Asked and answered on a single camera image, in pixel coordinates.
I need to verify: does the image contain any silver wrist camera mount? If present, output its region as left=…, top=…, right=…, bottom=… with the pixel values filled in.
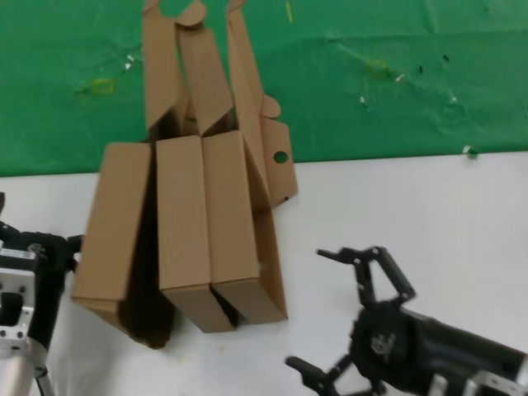
left=428, top=369, right=528, bottom=396
left=0, top=247, right=40, bottom=344

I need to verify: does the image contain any upright brown cardboard flap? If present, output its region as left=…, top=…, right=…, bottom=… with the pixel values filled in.
left=175, top=1, right=237, bottom=136
left=142, top=0, right=186, bottom=135
left=226, top=0, right=273, bottom=210

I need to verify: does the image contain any large open cardboard carton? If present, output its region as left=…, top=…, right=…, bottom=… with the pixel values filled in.
left=115, top=97, right=299, bottom=351

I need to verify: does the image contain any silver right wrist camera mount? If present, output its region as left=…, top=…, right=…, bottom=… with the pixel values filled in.
left=428, top=369, right=528, bottom=396

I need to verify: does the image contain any plain brown paper box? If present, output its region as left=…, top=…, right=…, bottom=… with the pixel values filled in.
left=200, top=130, right=288, bottom=323
left=155, top=134, right=238, bottom=333

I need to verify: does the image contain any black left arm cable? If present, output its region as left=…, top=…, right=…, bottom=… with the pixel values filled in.
left=35, top=369, right=55, bottom=396

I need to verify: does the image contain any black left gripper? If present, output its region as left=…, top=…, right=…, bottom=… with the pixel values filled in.
left=0, top=191, right=86, bottom=348

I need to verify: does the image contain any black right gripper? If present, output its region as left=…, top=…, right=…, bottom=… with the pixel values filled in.
left=285, top=246, right=528, bottom=396

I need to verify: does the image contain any green table cloth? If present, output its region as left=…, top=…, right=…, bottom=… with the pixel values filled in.
left=0, top=0, right=528, bottom=179

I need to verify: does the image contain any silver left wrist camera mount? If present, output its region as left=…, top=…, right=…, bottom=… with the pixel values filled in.
left=0, top=247, right=40, bottom=344

